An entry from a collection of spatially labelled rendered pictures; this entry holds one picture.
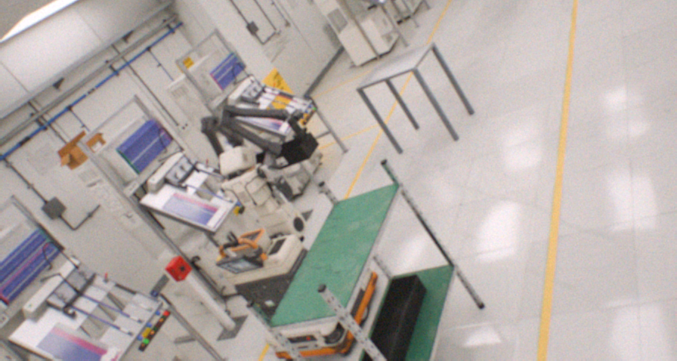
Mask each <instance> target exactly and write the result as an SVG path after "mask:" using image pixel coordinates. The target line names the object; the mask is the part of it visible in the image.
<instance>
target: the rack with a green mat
mask: <svg viewBox="0 0 677 361"><path fill-rule="evenodd" d="M380 164H381V166H382V167H383V168H384V170H385V172H386V173H387V175H388V176H389V177H390V179H391V180H392V182H393V184H390V185H387V186H385V187H381V188H378V189H375V190H371V191H369V192H366V193H362V194H360V195H357V196H353V197H351V198H347V199H343V200H341V201H338V200H337V198H336V197H335V195H334V194H333V193H332V191H331V190H330V188H328V186H327V185H326V183H325V182H324V181H322V182H320V183H319V184H318V186H319V188H320V189H321V190H322V191H323V193H324V194H325V195H326V197H327V198H328V200H329V201H330V202H331V203H332V205H333V207H332V209H331V211H330V213H329V214H328V216H327V218H326V220H325V221H324V223H323V226H322V227H321V229H320V231H319V233H318V234H317V237H316V238H315V240H314V242H313V244H312V246H311V247H310V249H309V251H308V253H307V254H306V256H305V258H304V260H303V262H302V263H301V266H300V267H299V269H298V271H297V273H296V275H295V277H294V279H293V280H292V282H291V284H290V286H289V287H288V289H287V291H286V293H285V295H284V296H283V299H282V301H281V302H280V304H279V306H278V308H277V310H276V312H275V313H274V315H273V317H272V319H271V320H270V319H269V318H268V317H267V316H266V314H265V313H264V312H263V311H262V310H261V308H260V307H259V306H258V305H257V304H256V303H255V302H254V301H248V303H247V305H246V307H247V308H248V309H249V310H250V311H251V312H252V314H253V315H254V316H255V317H256V318H257V319H258V321H259V322H260V323H261V324H262V325H263V326H264V327H265V328H266V329H267V330H268V331H269V332H270V333H271V335H272V336H273V337H274V338H275V339H276V340H277V341H278V343H279V344H280V345H281V346H282V347H283V348H284V350H285V351H286V352H287V353H288V354H289V355H290V356H291V357H292V358H293V359H294V360H295V361H307V360H306V359H305V358H304V357H303V356H302V355H301V354H300V353H299V352H298V351H297V350H296V349H295V347H294V346H293V345H292V344H291V343H290V342H289V340H288V339H287V338H286V337H285V336H284V335H283V333H282V332H281V331H283V330H288V329H296V328H301V327H306V326H315V325H319V324H324V323H329V322H338V321H342V322H343V323H344V324H345V325H346V326H347V328H348V329H349V330H350V332H351V333H352V334H353V335H354V337H355V338H356V339H357V340H358V341H359V342H360V344H361V345H362V346H363V349H362V352H361V354H360V357H359V360H358V361H361V360H362V358H363V355H364V352H365V350H366V351H367V353H368V354H369V355H370V356H371V357H372V358H373V359H374V361H387V360H386V359H385V358H384V357H383V355H381V354H380V352H379V351H378V350H377V348H376V347H375V346H374V344H373V343H372V342H371V340H370V336H371V334H372V332H373V329H374V326H375V324H376V320H377V318H378V316H379V312H380V310H381V308H382V304H383V302H384V299H385V296H386V294H387V291H388V288H389V285H390V283H391V280H392V279H396V278H400V277H404V276H411V275H415V274H417V275H418V276H419V278H420V280H421V281H422V283H423V285H424V286H425V287H426V292H425V297H424V299H423V302H422V306H421V309H420V311H419V316H418V319H417V321H416V326H415V328H414V331H413V336H412V338H411V341H410V345H409V348H408V351H407V355H406V358H405V360H404V361H434V355H435V353H436V349H437V344H438V341H439V338H440V335H441V329H442V326H443V324H444V318H445V315H446V311H447V307H448V304H449V300H450V295H451V292H452V289H453V283H454V280H455V278H456V276H457V277H458V278H459V280H460V282H461V283H462V284H463V286H464V287H465V289H466V291H467V292H468V293H469V295H470V296H471V298H472V299H473V301H474V302H475V303H476V305H477V306H478V308H479V309H480V310H482V309H484V308H485V305H484V303H483V301H482V300H481V299H480V297H479V296H478V294H477V292H476V291H475V290H474V289H473V287H472V286H471V284H470V282H469V281H468V280H467V278H466V277H465V275H464V273H463V272H462V271H461V269H460V268H459V266H458V264H457V263H456V262H455V260H454V259H453V257H452V256H451V254H450V253H449V252H448V250H447V248H446V247H445V245H444V244H443V243H442V241H441V239H440V238H439V236H438V235H437V234H436V232H435V231H434V229H433V227H432V226H431V225H430V223H429V222H428V220H427V219H426V217H425V216H424V214H423V213H422V211H421V210H420V208H419V207H418V205H417V204H416V202H415V201H414V199H413V198H412V196H411V195H410V193H409V192H408V190H407V189H406V187H405V186H404V185H403V183H402V181H401V180H400V178H399V177H398V176H397V174H396V173H395V171H394V169H393V168H392V167H391V165H390V164H389V162H388V160H387V159H383V160H382V161H381V162H380ZM400 194H401V195H402V197H403V198H404V199H405V201H406V202H407V204H408V206H409V207H410V208H411V210H412V211H413V213H414V214H415V216H416V217H417V218H418V220H419V222H420V223H421V225H422V226H423V227H424V228H425V230H426V232H427V233H428V235H429V236H430V237H431V239H432V241H433V242H434V244H435V245H436V246H437V248H438V249H439V251H440V252H441V254H442V255H443V256H444V258H445V260H446V261H447V263H448V264H446V265H442V266H438V267H432V268H428V269H424V270H417V271H413V272H410V273H403V274H400V275H396V276H394V275H393V274H392V272H391V271H390V270H389V269H388V267H387V266H386V265H385V263H384V262H383V260H382V259H381V258H380V257H379V255H378V254H377V252H376V249H377V248H378V245H379V243H380V240H381V238H382V235H383V233H384V231H385V228H386V226H387V224H388V221H389V219H390V216H391V214H392V211H393V210H394V207H395V205H396V202H397V200H398V197H399V195H400ZM372 259H373V260H374V261H375V262H376V263H377V265H378V266H379V268H380V269H381V271H382V272H383V273H384V274H385V276H386V277H387V278H388V284H387V285H386V288H385V291H384V294H383V296H382V299H381V301H380V304H379V307H378V310H377V312H376V315H375V318H374V320H373V323H372V325H371V328H370V330H369V334H368V335H367V336H366V335H365V333H364V332H363V331H362V330H361V328H360V327H359V326H358V324H356V322H355V321H354V320H353V319H352V317H351V316H350V315H349V314H350V312H351V308H352V307H353V305H354V302H355V300H356V297H357V295H358V292H359V291H360V287H361V286H362V283H363V281H364V278H365V276H366V273H367V271H368V269H369V266H370V264H371V262H372Z"/></svg>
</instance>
